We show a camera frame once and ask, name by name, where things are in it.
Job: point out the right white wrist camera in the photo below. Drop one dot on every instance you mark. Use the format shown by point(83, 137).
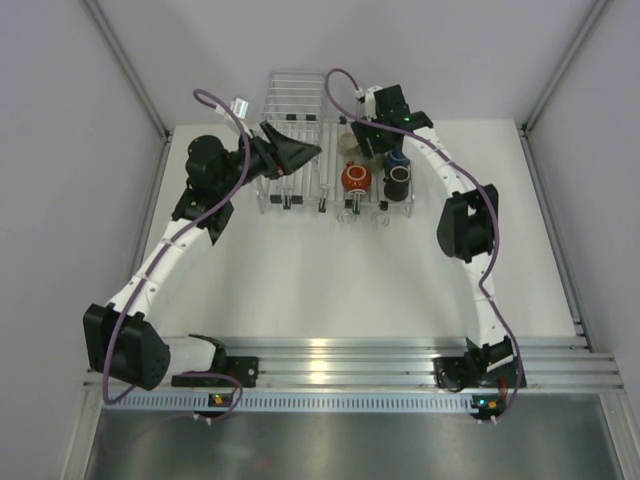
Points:
point(366, 102)

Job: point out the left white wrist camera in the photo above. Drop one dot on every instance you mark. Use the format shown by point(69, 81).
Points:
point(238, 108)

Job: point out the grey-green small cup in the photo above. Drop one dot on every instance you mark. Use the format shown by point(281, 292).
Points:
point(376, 164)

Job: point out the brown mug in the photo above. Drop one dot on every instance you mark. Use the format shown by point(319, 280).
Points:
point(397, 183)

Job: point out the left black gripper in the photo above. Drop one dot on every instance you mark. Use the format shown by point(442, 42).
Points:
point(281, 155)

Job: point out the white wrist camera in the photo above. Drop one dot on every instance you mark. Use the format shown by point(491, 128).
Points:
point(238, 108)
point(366, 102)

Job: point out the silver wire dish rack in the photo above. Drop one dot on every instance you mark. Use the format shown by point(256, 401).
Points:
point(350, 206)

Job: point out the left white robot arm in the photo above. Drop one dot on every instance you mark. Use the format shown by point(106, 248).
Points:
point(122, 336)

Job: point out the beige speckled cup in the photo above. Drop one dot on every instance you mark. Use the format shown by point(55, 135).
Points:
point(348, 145)

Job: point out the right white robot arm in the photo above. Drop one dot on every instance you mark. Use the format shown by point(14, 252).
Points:
point(467, 232)

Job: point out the aluminium rail frame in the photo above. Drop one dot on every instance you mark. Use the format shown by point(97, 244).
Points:
point(551, 364)

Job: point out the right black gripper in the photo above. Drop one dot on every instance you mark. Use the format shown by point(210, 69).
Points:
point(362, 131)

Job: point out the tall white wire rack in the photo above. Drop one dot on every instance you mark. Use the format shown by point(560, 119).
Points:
point(295, 105)

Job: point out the dark blue mug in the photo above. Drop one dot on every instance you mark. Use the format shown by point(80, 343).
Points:
point(395, 158)

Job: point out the slotted cable duct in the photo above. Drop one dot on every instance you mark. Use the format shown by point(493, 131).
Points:
point(269, 402)

